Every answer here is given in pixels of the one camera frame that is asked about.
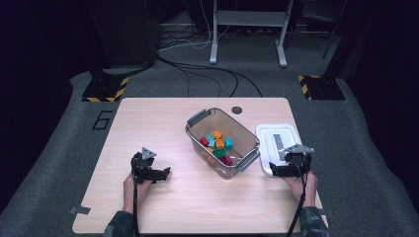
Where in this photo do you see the dark cloth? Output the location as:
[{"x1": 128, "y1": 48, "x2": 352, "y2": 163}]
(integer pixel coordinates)
[{"x1": 83, "y1": 0, "x2": 159, "y2": 68}]

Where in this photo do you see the person's left hand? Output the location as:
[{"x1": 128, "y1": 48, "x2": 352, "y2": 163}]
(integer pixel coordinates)
[{"x1": 122, "y1": 173, "x2": 154, "y2": 215}]

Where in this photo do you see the white floor cable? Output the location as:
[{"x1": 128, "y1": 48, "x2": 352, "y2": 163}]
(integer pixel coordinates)
[{"x1": 157, "y1": 0, "x2": 231, "y2": 53}]

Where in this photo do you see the hand-held gripper cable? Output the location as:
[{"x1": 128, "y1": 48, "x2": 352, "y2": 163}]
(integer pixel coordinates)
[
  {"x1": 286, "y1": 157, "x2": 309, "y2": 237},
  {"x1": 130, "y1": 152, "x2": 141, "y2": 237}
]

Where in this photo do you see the right hand-held gripper cable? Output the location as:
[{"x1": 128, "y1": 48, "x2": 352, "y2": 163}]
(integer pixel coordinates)
[{"x1": 286, "y1": 157, "x2": 309, "y2": 237}]

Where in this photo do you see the white metal desk frame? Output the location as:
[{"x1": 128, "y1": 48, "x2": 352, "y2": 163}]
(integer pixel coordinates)
[{"x1": 209, "y1": 0, "x2": 295, "y2": 68}]

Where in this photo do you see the black yellow striped stand base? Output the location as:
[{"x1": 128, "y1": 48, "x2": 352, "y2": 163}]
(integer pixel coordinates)
[
  {"x1": 297, "y1": 74, "x2": 346, "y2": 101},
  {"x1": 81, "y1": 76, "x2": 130, "y2": 103}
]

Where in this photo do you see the white plastic container lid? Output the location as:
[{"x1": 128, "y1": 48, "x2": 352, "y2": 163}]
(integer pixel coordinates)
[{"x1": 255, "y1": 122, "x2": 309, "y2": 179}]

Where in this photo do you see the dark curtain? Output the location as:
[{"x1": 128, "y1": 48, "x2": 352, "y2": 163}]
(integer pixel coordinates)
[
  {"x1": 0, "y1": 0, "x2": 75, "y2": 211},
  {"x1": 329, "y1": 0, "x2": 419, "y2": 198}
]

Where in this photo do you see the black floor cable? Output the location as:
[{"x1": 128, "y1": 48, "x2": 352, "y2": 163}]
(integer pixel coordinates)
[{"x1": 156, "y1": 53, "x2": 264, "y2": 98}]

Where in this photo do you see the clear brown plastic container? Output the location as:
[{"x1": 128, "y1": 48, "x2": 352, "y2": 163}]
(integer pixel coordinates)
[{"x1": 185, "y1": 107, "x2": 261, "y2": 181}]

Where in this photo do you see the black metal stand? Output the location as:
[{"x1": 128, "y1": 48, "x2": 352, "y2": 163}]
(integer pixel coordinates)
[{"x1": 321, "y1": 0, "x2": 349, "y2": 61}]

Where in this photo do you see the person's right hand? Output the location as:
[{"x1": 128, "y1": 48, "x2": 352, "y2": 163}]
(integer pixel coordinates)
[{"x1": 283, "y1": 171, "x2": 319, "y2": 208}]

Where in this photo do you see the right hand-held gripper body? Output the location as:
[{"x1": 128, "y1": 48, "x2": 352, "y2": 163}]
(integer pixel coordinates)
[{"x1": 283, "y1": 143, "x2": 315, "y2": 179}]

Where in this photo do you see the left hand-held gripper cable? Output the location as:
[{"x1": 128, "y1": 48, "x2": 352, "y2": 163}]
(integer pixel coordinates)
[{"x1": 130, "y1": 152, "x2": 141, "y2": 237}]

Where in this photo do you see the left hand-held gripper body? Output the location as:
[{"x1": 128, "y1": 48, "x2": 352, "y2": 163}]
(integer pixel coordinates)
[{"x1": 130, "y1": 146, "x2": 158, "y2": 185}]

